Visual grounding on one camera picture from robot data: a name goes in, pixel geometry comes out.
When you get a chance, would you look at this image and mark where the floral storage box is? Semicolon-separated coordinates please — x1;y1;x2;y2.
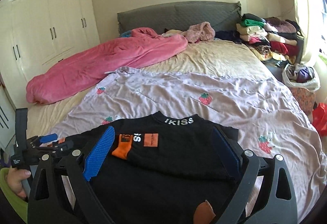
289;87;316;115

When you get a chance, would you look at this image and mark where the green sleeve forearm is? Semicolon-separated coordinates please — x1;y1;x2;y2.
1;168;28;223

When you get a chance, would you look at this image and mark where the dark navy garment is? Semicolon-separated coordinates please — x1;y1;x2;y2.
215;30;242;43

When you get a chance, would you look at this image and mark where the pink fleece blanket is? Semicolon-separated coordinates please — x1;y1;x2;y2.
26;27;188;105

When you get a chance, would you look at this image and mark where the cream wardrobe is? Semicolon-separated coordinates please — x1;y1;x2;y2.
1;0;100;108

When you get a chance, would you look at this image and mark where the lilac strawberry print quilt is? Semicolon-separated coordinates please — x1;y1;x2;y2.
52;67;326;220

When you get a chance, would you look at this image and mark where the grey quilted headboard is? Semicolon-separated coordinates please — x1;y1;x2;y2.
117;1;242;34

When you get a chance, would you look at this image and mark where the pile of folded clothes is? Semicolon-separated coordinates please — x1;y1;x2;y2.
236;13;304;67

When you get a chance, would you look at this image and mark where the pink fuzzy garment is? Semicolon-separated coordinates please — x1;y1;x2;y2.
182;22;216;43

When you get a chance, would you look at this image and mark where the red plastic bag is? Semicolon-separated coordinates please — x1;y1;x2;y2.
312;103;327;137

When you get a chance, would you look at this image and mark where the beige bed sheet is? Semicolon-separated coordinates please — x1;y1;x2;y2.
27;40;273;138

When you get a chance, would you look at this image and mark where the black IKISS sweatshirt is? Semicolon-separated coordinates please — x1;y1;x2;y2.
52;110;246;224

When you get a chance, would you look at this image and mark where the left hand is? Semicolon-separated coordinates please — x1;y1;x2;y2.
6;168;31;199

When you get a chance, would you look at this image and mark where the white bag of clothes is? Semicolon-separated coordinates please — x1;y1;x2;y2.
282;64;320;92

